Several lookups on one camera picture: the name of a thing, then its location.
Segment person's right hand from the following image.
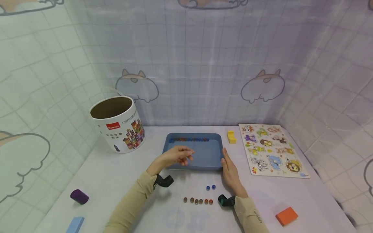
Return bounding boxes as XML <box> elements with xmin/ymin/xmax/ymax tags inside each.
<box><xmin>221</xmin><ymin>148</ymin><xmax>249</xmax><ymax>198</ymax></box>

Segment person's left hand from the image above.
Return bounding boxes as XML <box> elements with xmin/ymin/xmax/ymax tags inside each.
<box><xmin>146</xmin><ymin>145</ymin><xmax>195</xmax><ymax>177</ymax></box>

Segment blue rectangular tray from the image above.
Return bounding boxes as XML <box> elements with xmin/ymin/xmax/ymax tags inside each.
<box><xmin>162</xmin><ymin>133</ymin><xmax>224</xmax><ymax>172</ymax></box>

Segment person's right forearm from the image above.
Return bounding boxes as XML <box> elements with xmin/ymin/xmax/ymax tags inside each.
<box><xmin>234</xmin><ymin>195</ymin><xmax>270</xmax><ymax>233</ymax></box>

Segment person's left forearm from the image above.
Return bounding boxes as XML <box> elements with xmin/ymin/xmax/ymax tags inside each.
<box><xmin>103</xmin><ymin>171</ymin><xmax>158</xmax><ymax>233</ymax></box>

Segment row of coloured beads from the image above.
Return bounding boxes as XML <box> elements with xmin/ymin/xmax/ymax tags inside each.
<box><xmin>169</xmin><ymin>138</ymin><xmax>210</xmax><ymax>143</ymax></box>

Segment black wrist band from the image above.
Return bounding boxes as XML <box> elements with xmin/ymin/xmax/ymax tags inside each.
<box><xmin>153</xmin><ymin>174</ymin><xmax>175</xmax><ymax>190</ymax></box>
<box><xmin>218</xmin><ymin>194</ymin><xmax>236</xmax><ymax>207</ymax></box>

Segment set of animal puzzle pieces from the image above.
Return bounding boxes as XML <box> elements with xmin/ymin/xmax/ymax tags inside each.
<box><xmin>241</xmin><ymin>126</ymin><xmax>302</xmax><ymax>174</ymax></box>

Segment row of brown beads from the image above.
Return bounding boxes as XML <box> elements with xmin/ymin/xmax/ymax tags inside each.
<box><xmin>183</xmin><ymin>197</ymin><xmax>214</xmax><ymax>205</ymax></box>

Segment wooden animal puzzle board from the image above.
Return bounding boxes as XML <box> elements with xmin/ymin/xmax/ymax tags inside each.
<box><xmin>239</xmin><ymin>124</ymin><xmax>311</xmax><ymax>179</ymax></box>

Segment white cylindrical printed tub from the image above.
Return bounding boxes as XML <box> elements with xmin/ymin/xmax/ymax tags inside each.
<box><xmin>89</xmin><ymin>96</ymin><xmax>146</xmax><ymax>154</ymax></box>

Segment orange rectangular block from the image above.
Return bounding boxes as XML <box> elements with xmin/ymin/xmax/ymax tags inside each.
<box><xmin>275</xmin><ymin>207</ymin><xmax>299</xmax><ymax>227</ymax></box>

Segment purple rounded block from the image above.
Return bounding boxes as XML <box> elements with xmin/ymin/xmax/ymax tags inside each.
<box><xmin>70</xmin><ymin>189</ymin><xmax>89</xmax><ymax>205</ymax></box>

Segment light blue rectangular block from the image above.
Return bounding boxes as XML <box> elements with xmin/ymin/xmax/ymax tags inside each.
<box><xmin>66</xmin><ymin>217</ymin><xmax>85</xmax><ymax>233</ymax></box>

